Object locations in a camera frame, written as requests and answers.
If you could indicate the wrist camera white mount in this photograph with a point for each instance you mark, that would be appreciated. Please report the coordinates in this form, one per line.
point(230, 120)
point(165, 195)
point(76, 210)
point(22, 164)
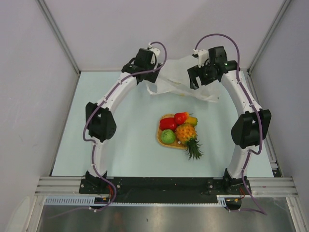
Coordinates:
point(202, 56)
point(156, 52)

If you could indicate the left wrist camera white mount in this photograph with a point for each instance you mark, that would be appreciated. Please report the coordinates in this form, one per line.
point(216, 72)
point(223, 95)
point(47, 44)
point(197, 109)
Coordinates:
point(156, 52)

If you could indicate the small fake red apple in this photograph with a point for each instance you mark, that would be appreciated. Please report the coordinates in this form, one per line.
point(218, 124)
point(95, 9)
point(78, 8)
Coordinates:
point(180, 118)

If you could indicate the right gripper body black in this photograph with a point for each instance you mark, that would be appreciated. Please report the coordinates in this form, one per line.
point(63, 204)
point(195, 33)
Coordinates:
point(204, 73)

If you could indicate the fake green fruit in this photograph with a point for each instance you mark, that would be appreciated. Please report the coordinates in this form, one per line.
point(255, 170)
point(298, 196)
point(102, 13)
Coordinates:
point(168, 136)

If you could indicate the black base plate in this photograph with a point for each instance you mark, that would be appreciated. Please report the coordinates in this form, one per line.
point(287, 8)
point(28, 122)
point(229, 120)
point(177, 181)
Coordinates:
point(178, 190)

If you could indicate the fake red bell pepper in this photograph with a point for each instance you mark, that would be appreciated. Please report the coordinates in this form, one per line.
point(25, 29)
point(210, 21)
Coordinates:
point(168, 124)

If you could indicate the right aluminium side rail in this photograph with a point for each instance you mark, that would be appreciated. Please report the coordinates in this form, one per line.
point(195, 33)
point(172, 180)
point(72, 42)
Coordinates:
point(265, 118)

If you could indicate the woven bamboo tray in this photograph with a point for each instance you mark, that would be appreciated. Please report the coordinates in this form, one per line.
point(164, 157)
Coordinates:
point(176, 143)

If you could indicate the left aluminium corner post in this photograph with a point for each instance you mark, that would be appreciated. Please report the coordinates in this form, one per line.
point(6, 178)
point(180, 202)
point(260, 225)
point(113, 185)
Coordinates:
point(58, 35)

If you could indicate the aluminium front rail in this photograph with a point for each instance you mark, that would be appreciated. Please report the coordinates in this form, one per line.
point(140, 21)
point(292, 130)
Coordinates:
point(261, 186)

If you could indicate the white plastic bag lemon print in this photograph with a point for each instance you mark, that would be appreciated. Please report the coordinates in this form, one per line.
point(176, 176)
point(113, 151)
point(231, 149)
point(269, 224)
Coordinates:
point(174, 78)

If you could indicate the fake mango yellow green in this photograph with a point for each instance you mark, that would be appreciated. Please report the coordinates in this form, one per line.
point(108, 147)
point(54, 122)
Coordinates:
point(192, 120)

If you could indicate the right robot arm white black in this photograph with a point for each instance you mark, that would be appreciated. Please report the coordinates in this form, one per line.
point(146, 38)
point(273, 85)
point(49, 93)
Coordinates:
point(253, 121)

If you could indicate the aluminium corner post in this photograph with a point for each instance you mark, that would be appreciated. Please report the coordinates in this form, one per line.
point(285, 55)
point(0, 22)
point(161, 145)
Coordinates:
point(58, 35)
point(270, 32)

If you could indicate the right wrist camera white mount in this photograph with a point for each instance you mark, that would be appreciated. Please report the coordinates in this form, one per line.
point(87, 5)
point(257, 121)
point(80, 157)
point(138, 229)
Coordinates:
point(202, 56)

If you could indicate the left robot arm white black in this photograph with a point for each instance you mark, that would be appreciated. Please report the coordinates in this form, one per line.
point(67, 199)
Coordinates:
point(100, 125)

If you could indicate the fake pineapple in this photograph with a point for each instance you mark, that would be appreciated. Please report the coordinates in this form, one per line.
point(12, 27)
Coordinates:
point(187, 135)

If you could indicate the right aluminium corner post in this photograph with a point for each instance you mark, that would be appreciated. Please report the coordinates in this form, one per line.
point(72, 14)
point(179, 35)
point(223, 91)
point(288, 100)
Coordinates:
point(270, 32)

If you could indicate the white slotted cable duct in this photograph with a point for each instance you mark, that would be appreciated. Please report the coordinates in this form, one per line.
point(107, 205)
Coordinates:
point(100, 202)

